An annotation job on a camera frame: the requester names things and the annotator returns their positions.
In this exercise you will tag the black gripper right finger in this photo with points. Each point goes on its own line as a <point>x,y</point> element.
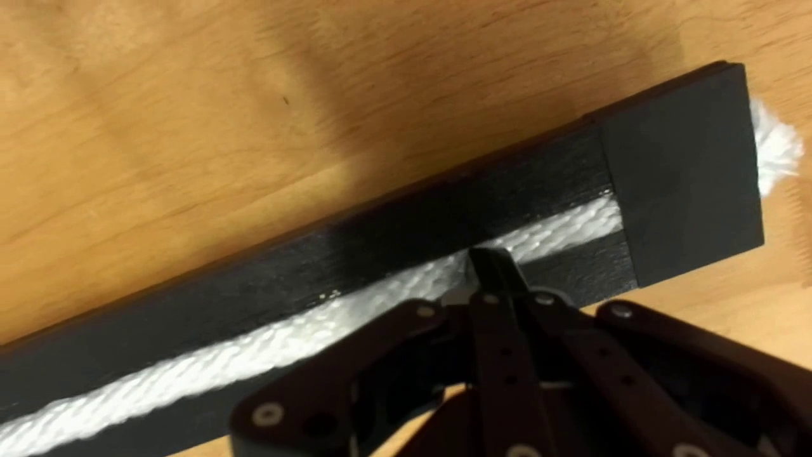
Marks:
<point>677,390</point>

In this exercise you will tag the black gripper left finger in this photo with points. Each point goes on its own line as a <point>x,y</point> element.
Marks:
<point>358,392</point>

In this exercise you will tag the black grooved rail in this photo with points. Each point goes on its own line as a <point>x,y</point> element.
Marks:
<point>627,197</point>

